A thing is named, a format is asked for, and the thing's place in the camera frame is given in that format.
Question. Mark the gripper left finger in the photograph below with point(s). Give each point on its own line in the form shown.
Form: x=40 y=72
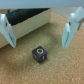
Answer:
x=7 y=29

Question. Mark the purple block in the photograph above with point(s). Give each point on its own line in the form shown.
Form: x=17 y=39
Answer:
x=40 y=54

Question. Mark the white cabinet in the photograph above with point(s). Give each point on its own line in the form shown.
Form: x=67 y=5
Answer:
x=30 y=18

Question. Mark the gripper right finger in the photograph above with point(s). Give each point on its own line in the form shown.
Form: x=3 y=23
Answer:
x=70 y=28

